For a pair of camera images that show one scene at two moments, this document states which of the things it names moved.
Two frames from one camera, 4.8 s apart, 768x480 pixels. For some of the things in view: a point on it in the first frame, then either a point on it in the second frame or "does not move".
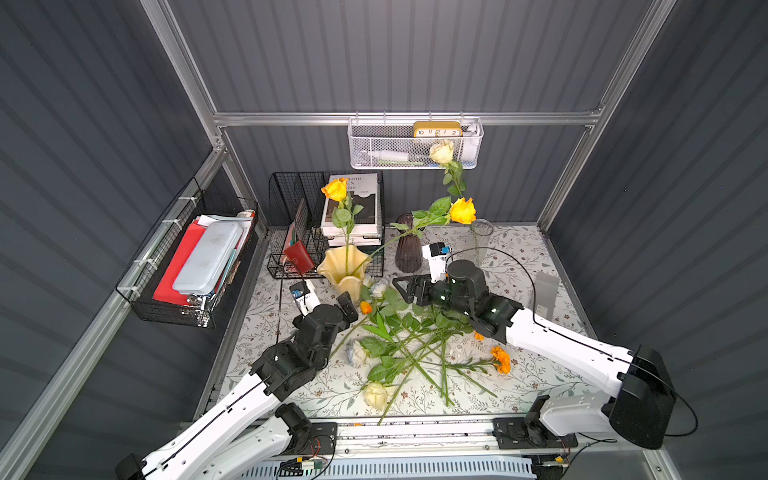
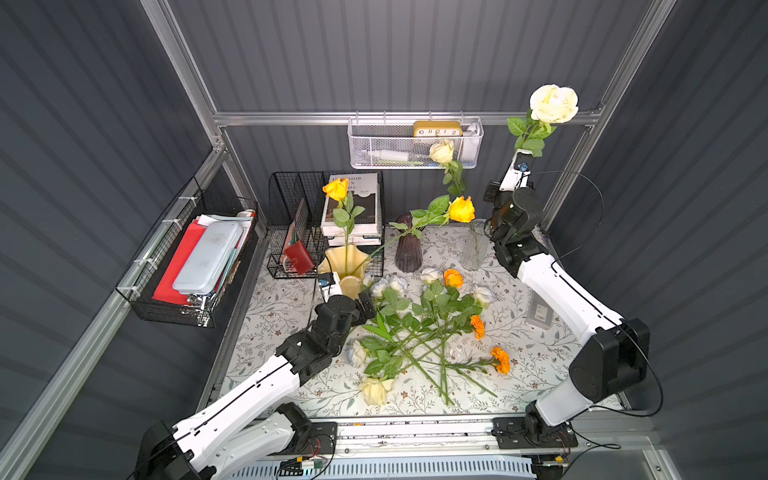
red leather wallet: (299, 253) does not move
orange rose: (442, 211) does not move
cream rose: (442, 152) does not move
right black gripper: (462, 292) → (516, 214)
